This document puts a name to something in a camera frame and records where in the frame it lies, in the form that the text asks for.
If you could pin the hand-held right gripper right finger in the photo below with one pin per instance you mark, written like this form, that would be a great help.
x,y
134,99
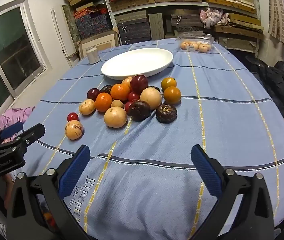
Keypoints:
x,y
207,172

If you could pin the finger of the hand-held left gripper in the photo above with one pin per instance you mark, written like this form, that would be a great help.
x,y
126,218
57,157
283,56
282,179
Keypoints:
x,y
33,133
11,130

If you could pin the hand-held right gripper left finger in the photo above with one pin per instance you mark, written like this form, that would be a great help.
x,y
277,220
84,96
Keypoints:
x,y
74,170

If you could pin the speckled tan pear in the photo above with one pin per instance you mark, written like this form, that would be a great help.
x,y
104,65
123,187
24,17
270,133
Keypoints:
x,y
87,106
74,129

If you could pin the red cherry tomato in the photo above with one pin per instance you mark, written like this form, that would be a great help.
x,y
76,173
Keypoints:
x,y
127,106
133,96
72,117

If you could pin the small dark red plum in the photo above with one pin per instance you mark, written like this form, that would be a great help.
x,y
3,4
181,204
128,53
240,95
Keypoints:
x,y
93,93

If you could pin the small tan longan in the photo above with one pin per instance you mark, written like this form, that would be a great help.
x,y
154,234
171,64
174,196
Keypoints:
x,y
117,103

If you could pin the yellow-green orange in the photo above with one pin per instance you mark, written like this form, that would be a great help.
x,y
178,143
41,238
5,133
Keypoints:
x,y
168,83

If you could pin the large dark red plum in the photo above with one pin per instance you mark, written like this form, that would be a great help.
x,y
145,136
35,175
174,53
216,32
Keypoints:
x,y
139,84

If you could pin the white oval plate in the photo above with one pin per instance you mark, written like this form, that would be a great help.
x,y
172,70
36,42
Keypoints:
x,y
137,62

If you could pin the person's left hand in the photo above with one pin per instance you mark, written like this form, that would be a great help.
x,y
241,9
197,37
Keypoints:
x,y
8,187

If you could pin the purple cloth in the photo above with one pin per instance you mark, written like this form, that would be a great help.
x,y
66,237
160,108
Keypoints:
x,y
9,116

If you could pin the blue striped tablecloth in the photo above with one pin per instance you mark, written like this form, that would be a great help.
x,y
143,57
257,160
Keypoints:
x,y
207,130

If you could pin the sliding window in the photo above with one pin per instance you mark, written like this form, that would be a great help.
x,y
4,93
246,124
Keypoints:
x,y
11,50

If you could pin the white cup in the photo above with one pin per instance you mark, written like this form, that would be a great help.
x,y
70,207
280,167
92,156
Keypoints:
x,y
92,55

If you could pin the black jacket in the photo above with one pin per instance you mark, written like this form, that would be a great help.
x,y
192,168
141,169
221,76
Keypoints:
x,y
277,85

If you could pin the mottled green board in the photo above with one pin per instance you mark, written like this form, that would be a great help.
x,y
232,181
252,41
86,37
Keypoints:
x,y
69,22

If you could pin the black round stool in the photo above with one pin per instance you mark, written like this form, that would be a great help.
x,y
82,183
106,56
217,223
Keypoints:
x,y
254,60

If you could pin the pale tangerine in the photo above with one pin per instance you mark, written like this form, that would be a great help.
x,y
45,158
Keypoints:
x,y
184,45
194,46
203,48

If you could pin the clear plastic clamshell box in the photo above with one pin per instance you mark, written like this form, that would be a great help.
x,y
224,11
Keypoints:
x,y
194,36

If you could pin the white metal shelf rack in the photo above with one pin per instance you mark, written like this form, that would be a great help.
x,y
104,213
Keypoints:
x,y
107,2

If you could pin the pink cloth bundle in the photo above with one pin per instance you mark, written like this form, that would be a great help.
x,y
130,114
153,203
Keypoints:
x,y
212,17

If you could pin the white wall conduit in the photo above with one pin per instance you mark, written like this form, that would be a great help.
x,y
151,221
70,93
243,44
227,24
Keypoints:
x,y
57,30

